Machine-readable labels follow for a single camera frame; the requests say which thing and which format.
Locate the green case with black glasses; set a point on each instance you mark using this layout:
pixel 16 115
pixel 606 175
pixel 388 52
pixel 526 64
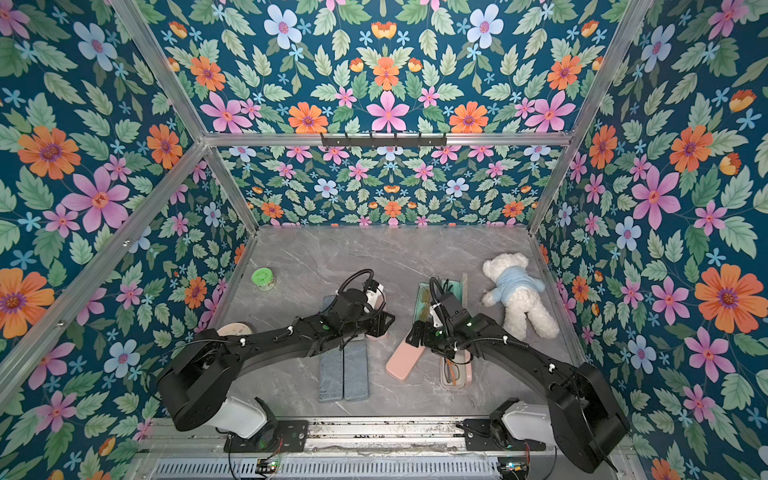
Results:
pixel 459 288

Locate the grey case with red glasses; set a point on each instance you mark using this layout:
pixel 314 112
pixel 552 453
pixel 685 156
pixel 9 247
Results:
pixel 327 302

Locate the aluminium front rail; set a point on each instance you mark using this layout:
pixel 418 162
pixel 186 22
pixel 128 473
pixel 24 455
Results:
pixel 351 436

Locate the white teddy bear blue shirt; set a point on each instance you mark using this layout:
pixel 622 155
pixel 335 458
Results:
pixel 520 295

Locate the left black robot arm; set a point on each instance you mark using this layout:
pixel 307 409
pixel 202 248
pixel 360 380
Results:
pixel 194 387

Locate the green lidded small jar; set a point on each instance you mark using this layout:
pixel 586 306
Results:
pixel 263 278

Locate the green case with olive glasses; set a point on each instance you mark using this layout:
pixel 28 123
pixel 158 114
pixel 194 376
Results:
pixel 422 309

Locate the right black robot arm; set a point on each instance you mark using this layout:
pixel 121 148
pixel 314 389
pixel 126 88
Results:
pixel 580 416

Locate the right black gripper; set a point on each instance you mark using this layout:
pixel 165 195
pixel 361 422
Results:
pixel 425 335

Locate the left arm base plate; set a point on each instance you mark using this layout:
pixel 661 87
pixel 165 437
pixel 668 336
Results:
pixel 277 436

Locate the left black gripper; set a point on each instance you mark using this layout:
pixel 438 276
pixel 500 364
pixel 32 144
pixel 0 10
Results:
pixel 379 323

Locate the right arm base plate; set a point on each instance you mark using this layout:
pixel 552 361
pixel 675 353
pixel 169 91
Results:
pixel 477 433

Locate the black hook rack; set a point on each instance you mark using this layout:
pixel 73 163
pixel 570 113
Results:
pixel 371 140

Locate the cream analog clock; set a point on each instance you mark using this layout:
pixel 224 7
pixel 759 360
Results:
pixel 235 329

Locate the grey case with yellow glasses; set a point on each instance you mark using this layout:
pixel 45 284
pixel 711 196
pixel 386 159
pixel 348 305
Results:
pixel 355 371

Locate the grey case with white glasses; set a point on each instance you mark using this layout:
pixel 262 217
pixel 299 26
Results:
pixel 331 376

